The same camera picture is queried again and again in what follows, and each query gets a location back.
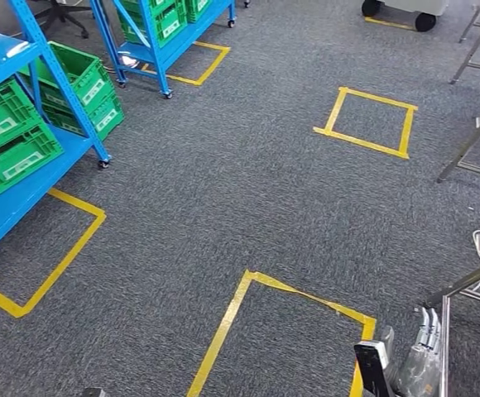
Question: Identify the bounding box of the green plastic crate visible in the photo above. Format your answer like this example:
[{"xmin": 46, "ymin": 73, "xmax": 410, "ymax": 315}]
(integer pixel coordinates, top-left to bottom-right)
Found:
[
  {"xmin": 41, "ymin": 90, "xmax": 126, "ymax": 142},
  {"xmin": 117, "ymin": 7, "xmax": 188, "ymax": 49},
  {"xmin": 184, "ymin": 0, "xmax": 215, "ymax": 25},
  {"xmin": 0, "ymin": 121, "xmax": 65, "ymax": 199},
  {"xmin": 18, "ymin": 41, "xmax": 116, "ymax": 113},
  {"xmin": 120, "ymin": 0, "xmax": 183, "ymax": 17},
  {"xmin": 0, "ymin": 79, "xmax": 45, "ymax": 163}
]

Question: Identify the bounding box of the steel workbench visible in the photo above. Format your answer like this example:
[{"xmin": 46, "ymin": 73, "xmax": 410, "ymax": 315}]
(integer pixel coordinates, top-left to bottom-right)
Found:
[{"xmin": 424, "ymin": 252, "xmax": 480, "ymax": 397}]

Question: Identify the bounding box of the white wheeled cart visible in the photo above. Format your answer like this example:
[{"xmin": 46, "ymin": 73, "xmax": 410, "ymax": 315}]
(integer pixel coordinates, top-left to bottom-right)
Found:
[{"xmin": 360, "ymin": 0, "xmax": 450, "ymax": 33}]

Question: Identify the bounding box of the black office chair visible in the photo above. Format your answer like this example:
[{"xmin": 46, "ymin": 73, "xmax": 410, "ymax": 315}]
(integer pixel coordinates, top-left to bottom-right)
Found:
[{"xmin": 31, "ymin": 0, "xmax": 92, "ymax": 41}]

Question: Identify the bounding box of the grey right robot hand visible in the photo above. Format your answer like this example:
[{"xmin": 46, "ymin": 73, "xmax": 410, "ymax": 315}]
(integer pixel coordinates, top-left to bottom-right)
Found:
[{"xmin": 378, "ymin": 306, "xmax": 444, "ymax": 397}]

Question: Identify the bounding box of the steel frame table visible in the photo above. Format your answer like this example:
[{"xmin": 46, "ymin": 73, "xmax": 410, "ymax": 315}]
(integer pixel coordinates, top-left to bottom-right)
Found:
[
  {"xmin": 436, "ymin": 95, "xmax": 480, "ymax": 184},
  {"xmin": 449, "ymin": 0, "xmax": 480, "ymax": 86}
]

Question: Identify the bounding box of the blue metal shelf rack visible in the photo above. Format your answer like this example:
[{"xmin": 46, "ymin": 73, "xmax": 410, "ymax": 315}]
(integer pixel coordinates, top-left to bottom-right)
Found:
[
  {"xmin": 0, "ymin": 0, "xmax": 113, "ymax": 267},
  {"xmin": 89, "ymin": 0, "xmax": 237, "ymax": 101}
]

